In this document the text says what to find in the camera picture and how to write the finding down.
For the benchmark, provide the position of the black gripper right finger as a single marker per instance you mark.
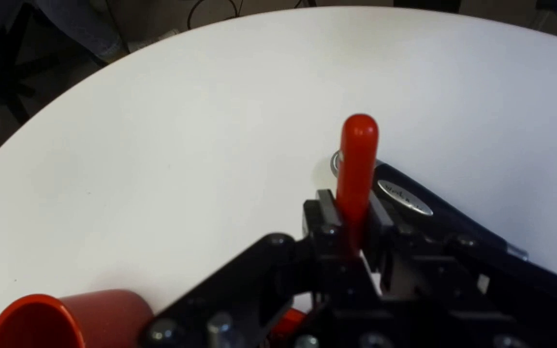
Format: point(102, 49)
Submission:
point(381, 225)

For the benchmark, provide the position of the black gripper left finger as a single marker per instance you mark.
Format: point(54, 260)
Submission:
point(321, 223)

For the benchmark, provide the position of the red spoon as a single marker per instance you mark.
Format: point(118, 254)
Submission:
point(355, 161)

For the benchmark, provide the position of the black serving spoon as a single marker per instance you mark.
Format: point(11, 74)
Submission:
point(404, 196)

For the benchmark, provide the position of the red cup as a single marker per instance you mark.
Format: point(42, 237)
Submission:
point(96, 316)

